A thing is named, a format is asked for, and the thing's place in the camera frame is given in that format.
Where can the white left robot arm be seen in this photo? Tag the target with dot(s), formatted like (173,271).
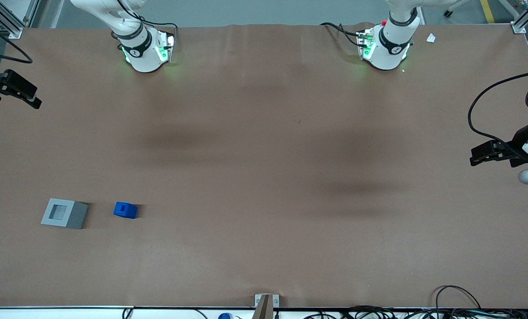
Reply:
(388,53)

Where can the gray square base block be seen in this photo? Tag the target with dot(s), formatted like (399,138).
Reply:
(66,217)

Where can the chair leg with caster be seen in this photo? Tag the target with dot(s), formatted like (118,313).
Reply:
(456,8)

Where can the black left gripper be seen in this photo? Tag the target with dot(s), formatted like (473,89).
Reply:
(517,152)

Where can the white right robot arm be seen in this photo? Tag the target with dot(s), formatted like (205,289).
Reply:
(142,53)

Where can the blue round cap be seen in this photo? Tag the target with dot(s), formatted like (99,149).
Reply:
(224,316)

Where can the white paper scrap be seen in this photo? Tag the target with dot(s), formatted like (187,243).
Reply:
(431,38)

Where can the metal bracket with brown post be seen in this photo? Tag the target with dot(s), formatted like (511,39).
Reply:
(266,303)

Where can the brown table mat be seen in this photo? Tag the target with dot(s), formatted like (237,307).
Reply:
(264,177)

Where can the blue plastic part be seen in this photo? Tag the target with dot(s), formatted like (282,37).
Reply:
(125,210)

